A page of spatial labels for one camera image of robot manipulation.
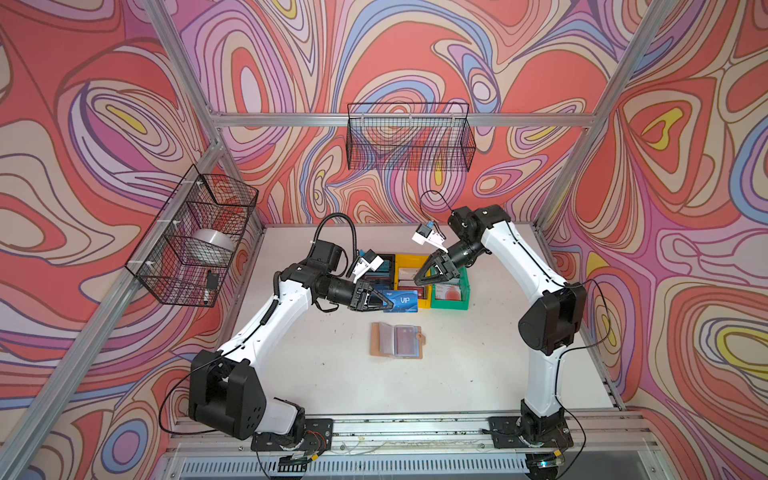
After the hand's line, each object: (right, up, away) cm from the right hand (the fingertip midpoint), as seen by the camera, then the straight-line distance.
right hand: (422, 286), depth 73 cm
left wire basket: (-59, +8, 0) cm, 60 cm away
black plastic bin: (-10, -1, +28) cm, 30 cm away
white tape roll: (-52, +12, 0) cm, 53 cm away
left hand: (-8, -4, -5) cm, 10 cm away
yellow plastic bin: (-2, +3, +31) cm, 31 cm away
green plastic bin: (+13, -5, +25) cm, 29 cm away
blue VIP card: (-5, -3, -4) cm, 7 cm away
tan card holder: (-6, -19, +15) cm, 25 cm away
